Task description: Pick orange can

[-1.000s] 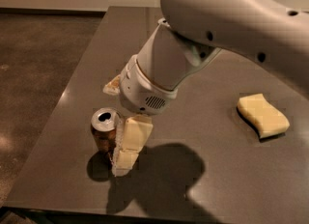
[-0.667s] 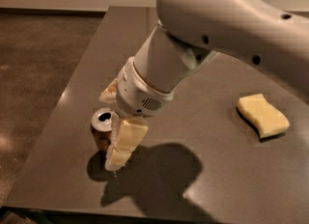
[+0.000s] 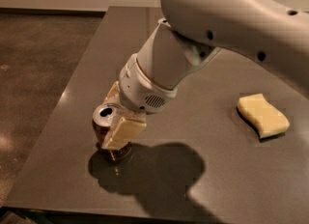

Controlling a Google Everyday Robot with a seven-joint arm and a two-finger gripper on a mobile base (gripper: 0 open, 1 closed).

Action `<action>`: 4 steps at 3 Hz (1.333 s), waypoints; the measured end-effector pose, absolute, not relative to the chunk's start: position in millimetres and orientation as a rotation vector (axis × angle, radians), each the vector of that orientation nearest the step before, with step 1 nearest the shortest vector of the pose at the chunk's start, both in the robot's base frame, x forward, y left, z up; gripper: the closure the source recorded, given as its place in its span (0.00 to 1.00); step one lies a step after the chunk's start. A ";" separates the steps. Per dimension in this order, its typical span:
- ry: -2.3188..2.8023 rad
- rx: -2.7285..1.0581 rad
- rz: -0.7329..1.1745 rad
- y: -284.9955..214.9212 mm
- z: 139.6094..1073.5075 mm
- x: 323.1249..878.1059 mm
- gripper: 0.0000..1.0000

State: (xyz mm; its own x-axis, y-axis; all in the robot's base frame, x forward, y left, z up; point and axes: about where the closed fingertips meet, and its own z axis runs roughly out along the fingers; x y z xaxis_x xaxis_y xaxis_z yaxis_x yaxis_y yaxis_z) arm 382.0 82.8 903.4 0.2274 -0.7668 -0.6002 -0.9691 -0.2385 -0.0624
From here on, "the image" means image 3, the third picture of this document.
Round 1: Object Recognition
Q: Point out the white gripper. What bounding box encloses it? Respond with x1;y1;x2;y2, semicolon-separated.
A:
101;54;177;151

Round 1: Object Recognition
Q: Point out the orange soda can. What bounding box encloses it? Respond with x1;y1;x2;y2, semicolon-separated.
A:
92;103;131;163

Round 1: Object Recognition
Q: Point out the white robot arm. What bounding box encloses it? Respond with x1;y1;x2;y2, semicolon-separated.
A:
100;0;309;151

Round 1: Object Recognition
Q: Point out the yellow sponge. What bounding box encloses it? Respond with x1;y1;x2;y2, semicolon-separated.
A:
237;94;290;139

